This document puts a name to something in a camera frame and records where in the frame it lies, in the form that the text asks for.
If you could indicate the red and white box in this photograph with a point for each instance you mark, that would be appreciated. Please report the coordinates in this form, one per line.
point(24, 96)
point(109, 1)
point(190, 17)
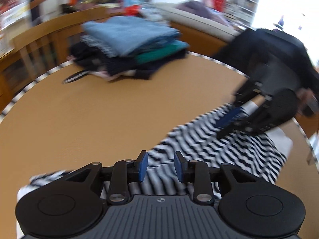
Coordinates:
point(10, 7)

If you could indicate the grey striped shirt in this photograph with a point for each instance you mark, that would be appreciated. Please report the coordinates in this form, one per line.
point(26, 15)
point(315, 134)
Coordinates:
point(199, 142)

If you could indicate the pale pink folded cloth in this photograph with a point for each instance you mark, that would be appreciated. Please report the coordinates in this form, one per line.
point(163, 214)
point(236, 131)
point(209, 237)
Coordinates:
point(104, 74)

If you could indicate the black and white striped cloth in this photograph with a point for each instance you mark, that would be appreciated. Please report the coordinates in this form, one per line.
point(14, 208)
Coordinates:
point(99, 45)

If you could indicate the purple cloth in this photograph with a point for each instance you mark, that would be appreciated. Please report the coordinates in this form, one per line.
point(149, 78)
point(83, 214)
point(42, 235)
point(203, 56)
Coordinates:
point(197, 8)

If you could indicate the beige sofa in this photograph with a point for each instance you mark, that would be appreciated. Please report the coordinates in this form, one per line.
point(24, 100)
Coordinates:
point(199, 26)

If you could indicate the navy folded cloth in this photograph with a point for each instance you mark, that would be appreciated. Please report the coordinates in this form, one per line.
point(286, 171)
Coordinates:
point(124, 66)

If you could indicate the blue folded cloth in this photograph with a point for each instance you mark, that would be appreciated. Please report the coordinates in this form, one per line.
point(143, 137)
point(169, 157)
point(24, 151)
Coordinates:
point(129, 33)

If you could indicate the green folded cloth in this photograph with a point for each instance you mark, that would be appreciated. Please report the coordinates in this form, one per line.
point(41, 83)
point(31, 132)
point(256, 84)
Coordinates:
point(162, 52)

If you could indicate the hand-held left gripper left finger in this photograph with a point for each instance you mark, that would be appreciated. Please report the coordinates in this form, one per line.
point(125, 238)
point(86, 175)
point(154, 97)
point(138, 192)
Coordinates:
point(143, 166)

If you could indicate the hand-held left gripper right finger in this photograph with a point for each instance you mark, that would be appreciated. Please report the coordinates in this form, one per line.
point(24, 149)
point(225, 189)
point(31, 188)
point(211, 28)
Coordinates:
point(179, 167)

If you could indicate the person's right forearm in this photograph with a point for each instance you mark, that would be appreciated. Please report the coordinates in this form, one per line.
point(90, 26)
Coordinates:
point(307, 62)

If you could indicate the wooden slat-back chair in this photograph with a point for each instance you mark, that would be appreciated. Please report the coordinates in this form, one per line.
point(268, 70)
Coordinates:
point(37, 49)

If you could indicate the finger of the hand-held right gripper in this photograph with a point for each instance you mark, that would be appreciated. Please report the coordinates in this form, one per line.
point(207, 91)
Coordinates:
point(249, 90)
point(228, 118)

